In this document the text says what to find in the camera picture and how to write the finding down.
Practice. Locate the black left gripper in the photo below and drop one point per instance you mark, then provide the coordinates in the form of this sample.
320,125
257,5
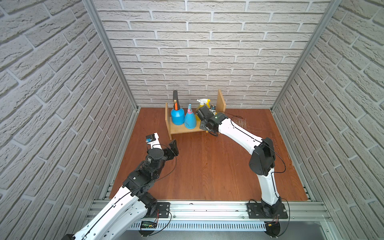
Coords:
167,151

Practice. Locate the yellow spray bottle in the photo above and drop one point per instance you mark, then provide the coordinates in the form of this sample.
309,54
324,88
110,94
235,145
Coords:
204,102

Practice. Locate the small blue spray bottle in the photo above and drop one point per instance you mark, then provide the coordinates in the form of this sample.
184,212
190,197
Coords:
190,121

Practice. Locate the blue pressure sprayer bottle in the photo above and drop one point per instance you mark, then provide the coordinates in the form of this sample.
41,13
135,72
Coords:
177,113

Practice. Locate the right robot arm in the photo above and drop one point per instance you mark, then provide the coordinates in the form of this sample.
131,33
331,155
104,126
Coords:
262,153

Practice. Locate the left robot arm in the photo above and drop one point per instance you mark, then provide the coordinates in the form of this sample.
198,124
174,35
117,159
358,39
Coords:
133,201

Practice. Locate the wooden shelf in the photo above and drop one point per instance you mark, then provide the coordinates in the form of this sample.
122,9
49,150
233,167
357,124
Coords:
181,129

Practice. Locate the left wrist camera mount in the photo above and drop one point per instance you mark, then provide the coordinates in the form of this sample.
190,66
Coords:
153,141

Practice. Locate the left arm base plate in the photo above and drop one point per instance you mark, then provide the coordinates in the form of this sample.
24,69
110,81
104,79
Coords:
158,210

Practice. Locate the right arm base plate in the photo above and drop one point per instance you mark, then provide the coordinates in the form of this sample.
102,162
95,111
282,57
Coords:
264,211

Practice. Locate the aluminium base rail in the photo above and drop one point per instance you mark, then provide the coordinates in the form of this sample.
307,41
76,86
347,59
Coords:
232,216

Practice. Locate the left aluminium corner post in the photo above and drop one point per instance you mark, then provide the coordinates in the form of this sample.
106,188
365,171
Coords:
93,13

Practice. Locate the aluminium corner post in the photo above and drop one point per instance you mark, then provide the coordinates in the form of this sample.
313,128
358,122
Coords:
93,13
321,26

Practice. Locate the right aluminium corner post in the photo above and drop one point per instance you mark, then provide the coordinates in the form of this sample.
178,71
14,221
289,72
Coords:
321,26

